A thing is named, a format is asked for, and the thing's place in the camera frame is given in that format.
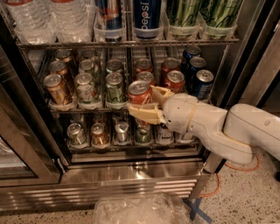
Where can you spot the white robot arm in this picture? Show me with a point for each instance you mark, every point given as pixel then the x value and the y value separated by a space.
pixel 232 134

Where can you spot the green can bottom shelf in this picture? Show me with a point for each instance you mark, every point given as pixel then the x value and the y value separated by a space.
pixel 143 133

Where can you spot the clear water bottle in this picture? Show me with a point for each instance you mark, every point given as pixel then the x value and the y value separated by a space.
pixel 73 20
pixel 33 21

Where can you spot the stainless steel fridge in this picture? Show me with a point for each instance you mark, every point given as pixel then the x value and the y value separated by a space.
pixel 244 64

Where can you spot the glass fridge door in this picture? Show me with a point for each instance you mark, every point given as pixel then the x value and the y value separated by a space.
pixel 23 159

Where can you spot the blue pepsi can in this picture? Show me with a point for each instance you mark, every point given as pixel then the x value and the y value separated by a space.
pixel 202 84
pixel 189 52
pixel 195 64

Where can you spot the clear plastic bag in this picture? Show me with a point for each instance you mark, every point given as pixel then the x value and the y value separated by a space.
pixel 157 208

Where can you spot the gold can middle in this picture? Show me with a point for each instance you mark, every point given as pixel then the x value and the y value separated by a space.
pixel 60 67

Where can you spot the gold can front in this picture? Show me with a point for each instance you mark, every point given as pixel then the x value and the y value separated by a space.
pixel 57 87

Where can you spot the gold can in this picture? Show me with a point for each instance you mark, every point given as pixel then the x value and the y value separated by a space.
pixel 57 87
pixel 64 54
pixel 60 67

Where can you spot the blue tape cross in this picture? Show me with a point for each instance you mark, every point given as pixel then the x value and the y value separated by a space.
pixel 195 210

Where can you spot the gold can rear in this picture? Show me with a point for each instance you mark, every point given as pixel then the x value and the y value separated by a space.
pixel 64 54

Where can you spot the dark bottle white cap right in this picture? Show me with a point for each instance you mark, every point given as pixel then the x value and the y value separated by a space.
pixel 184 138

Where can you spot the green drink can left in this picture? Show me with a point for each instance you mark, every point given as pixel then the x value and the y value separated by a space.
pixel 182 17

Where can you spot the white green can rear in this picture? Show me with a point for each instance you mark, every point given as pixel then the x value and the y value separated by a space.
pixel 90 54

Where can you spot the blue pepsi can front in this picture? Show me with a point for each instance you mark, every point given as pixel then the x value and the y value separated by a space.
pixel 202 84

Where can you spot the blue pepsi can middle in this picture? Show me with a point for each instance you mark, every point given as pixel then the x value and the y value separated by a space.
pixel 195 64

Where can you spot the clear water bottle left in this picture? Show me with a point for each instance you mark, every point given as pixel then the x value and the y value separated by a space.
pixel 33 21

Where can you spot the silver can bottom left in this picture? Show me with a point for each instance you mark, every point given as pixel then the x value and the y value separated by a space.
pixel 76 134

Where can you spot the green drink can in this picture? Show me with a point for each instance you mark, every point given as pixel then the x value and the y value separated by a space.
pixel 220 16
pixel 182 17

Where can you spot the tall red bull can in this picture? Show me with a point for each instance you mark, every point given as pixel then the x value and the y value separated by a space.
pixel 111 19

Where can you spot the white green can front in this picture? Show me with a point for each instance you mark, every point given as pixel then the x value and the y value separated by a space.
pixel 85 88

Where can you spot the blue pepsi can rear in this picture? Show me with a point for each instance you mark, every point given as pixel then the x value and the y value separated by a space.
pixel 189 52

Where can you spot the slim silver can bottom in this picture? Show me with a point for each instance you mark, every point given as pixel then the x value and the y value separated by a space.
pixel 121 130

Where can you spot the red coke can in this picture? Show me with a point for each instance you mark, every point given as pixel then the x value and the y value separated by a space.
pixel 140 92
pixel 146 76
pixel 175 81
pixel 143 65
pixel 168 65

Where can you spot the white green can middle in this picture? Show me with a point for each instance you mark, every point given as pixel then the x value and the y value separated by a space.
pixel 88 66

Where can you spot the dark bottle white cap left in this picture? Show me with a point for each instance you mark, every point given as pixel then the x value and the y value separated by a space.
pixel 164 135

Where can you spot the orange can bottom shelf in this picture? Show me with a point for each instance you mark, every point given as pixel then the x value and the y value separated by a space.
pixel 99 136

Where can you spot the clear water bottle right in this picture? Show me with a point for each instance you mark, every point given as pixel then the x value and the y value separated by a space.
pixel 73 20

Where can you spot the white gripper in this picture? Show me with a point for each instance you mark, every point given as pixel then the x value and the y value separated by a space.
pixel 178 112

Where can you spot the white green can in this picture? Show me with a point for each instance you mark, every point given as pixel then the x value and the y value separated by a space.
pixel 85 88
pixel 90 54
pixel 88 66

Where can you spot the green drink can right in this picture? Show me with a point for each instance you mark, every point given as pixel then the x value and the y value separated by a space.
pixel 220 16

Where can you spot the tall pepsi can top shelf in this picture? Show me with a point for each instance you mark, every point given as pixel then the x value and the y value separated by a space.
pixel 146 18

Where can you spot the dark bottle white cap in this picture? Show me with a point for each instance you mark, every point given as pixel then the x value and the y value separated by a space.
pixel 164 135
pixel 184 138

